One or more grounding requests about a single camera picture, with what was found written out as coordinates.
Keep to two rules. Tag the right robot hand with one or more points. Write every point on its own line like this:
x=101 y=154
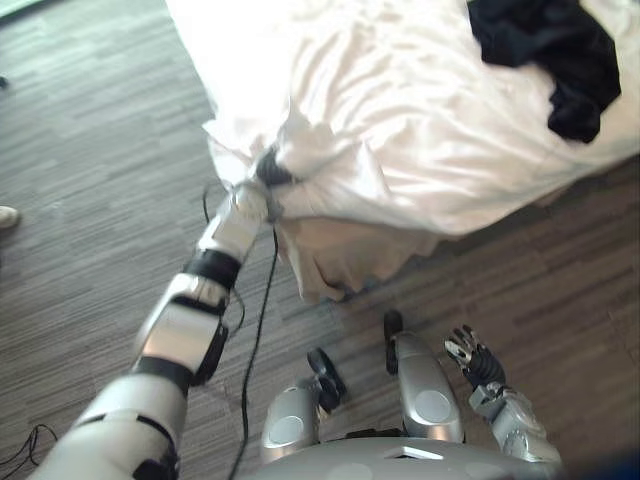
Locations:
x=477 y=362

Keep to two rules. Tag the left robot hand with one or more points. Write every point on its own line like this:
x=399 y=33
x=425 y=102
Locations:
x=272 y=170

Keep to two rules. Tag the white bed duvet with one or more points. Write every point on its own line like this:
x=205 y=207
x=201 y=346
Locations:
x=400 y=125

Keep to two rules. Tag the black cloth garment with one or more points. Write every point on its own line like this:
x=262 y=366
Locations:
x=555 y=55

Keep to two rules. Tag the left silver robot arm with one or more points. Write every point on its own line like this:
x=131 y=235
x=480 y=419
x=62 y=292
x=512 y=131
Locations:
x=175 y=340

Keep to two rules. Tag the beige bed base cover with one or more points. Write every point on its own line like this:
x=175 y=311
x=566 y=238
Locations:
x=350 y=255

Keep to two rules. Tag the right silver robot leg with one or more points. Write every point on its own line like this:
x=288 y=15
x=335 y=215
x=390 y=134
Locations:
x=425 y=390

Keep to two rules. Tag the silver robot leg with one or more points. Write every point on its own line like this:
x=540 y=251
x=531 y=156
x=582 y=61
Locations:
x=425 y=390
x=292 y=420

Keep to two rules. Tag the silver robot torso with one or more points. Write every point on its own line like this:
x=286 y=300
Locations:
x=390 y=462

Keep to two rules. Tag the left silver robot leg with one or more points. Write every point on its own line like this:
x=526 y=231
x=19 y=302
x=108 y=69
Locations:
x=292 y=420

